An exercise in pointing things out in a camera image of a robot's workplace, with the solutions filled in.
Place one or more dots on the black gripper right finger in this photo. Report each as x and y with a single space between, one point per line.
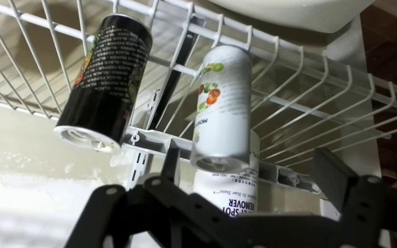
334 177

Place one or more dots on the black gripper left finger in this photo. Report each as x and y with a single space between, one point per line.
172 165

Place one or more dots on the large white spot-remover can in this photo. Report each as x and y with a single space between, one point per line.
227 193

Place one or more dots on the black spray can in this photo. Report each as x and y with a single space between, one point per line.
103 87

